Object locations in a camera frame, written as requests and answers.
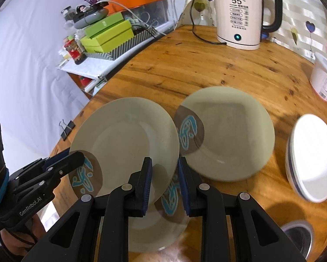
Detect small red figurine jar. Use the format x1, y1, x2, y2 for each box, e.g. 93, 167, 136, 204
64, 39, 87, 65

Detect orange lid clear container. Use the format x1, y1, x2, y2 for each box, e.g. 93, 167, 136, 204
105, 0, 168, 28

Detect stainless steel bowl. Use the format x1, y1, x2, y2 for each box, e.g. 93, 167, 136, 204
281, 219, 315, 259

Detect black kettle power cable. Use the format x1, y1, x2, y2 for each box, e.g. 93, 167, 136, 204
189, 0, 227, 46

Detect heart pattern curtain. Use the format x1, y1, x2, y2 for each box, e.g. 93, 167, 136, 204
179, 0, 327, 62

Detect grey oval speaker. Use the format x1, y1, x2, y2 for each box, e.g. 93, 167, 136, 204
73, 8, 108, 30

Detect beige plate with brown logo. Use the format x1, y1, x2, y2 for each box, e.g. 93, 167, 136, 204
70, 97, 179, 203

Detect striped tray box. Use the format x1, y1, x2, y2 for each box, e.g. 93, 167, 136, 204
85, 27, 159, 61

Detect person's left hand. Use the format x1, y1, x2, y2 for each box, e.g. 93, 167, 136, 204
0, 214, 46, 256

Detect green boxes stack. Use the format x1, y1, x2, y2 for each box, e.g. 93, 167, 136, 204
80, 12, 134, 53

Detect white bowl blue stripe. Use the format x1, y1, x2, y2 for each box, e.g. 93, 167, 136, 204
285, 114, 327, 203

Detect black binder clip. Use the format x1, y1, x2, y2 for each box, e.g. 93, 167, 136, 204
59, 119, 75, 141

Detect white electric kettle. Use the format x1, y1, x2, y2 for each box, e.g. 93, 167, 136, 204
214, 0, 282, 50

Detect white plastic yogurt tub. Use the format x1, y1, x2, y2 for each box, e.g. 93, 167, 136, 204
310, 52, 327, 102

